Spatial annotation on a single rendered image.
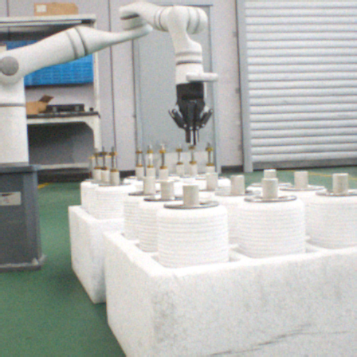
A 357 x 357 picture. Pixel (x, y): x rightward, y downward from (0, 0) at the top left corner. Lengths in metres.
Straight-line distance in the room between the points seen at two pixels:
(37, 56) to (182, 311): 1.09
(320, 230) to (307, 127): 6.09
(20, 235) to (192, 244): 0.96
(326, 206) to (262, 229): 0.11
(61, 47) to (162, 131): 4.98
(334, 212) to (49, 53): 1.06
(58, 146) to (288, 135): 2.80
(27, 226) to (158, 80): 5.14
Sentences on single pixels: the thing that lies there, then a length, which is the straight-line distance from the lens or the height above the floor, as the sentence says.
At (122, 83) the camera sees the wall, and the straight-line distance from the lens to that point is 6.59.
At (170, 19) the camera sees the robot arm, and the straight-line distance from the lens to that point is 1.43.
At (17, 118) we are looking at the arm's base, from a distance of 1.60.
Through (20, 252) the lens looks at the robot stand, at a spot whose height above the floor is 0.05.
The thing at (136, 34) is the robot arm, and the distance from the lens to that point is 1.70.
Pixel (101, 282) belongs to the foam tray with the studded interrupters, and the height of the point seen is 0.05.
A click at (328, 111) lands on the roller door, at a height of 0.71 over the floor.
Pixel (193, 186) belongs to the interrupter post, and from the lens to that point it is 0.72.
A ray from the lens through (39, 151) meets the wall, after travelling 6.61.
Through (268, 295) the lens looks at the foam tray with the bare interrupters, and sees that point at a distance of 0.71.
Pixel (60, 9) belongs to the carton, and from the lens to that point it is 6.38.
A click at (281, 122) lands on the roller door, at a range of 6.78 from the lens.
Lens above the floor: 0.33
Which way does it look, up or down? 3 degrees down
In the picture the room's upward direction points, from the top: 3 degrees counter-clockwise
